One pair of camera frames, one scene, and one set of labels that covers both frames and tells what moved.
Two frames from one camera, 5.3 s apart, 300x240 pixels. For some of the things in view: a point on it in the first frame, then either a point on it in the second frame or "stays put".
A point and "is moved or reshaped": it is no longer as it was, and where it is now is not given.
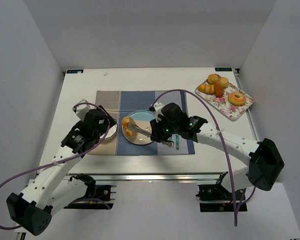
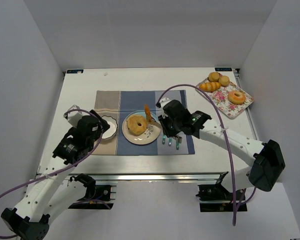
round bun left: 212,77 stays put
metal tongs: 134,128 is moved or reshaped
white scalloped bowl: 110,133 stays put
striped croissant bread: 207,88 stays put
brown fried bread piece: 218,89 -> 147,112
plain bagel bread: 127,131 -> 137,125
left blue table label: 75,71 stays put
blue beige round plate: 143,118 stays put
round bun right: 224,81 stays put
